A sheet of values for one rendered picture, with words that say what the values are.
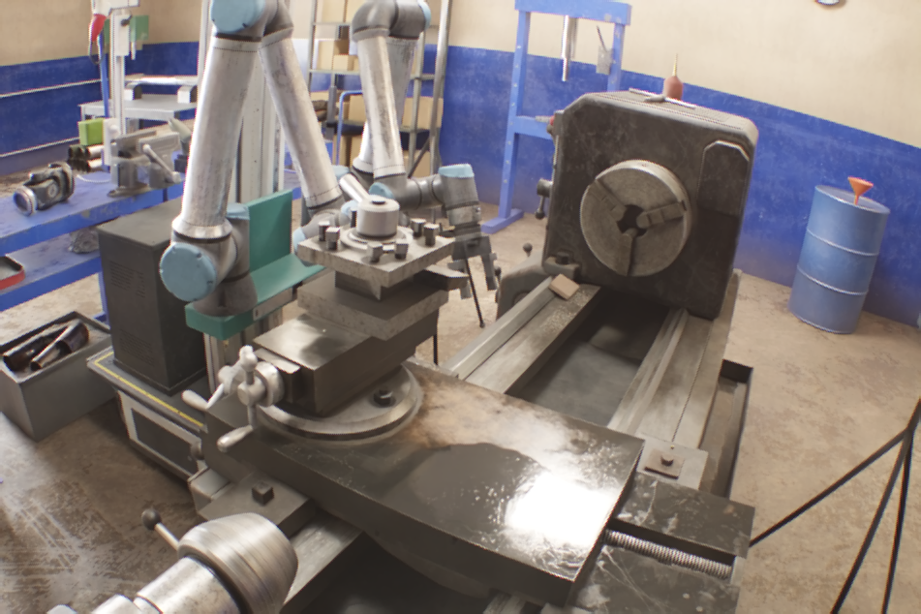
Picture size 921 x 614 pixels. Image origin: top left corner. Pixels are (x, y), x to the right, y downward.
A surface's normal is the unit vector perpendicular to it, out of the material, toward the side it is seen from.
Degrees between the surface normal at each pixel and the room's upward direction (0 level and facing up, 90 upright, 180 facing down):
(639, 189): 90
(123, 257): 90
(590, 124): 90
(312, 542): 0
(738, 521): 0
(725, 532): 0
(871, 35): 90
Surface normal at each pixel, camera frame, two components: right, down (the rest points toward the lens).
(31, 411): 0.90, 0.25
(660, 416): 0.09, -0.91
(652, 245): -0.47, 0.33
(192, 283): -0.04, 0.49
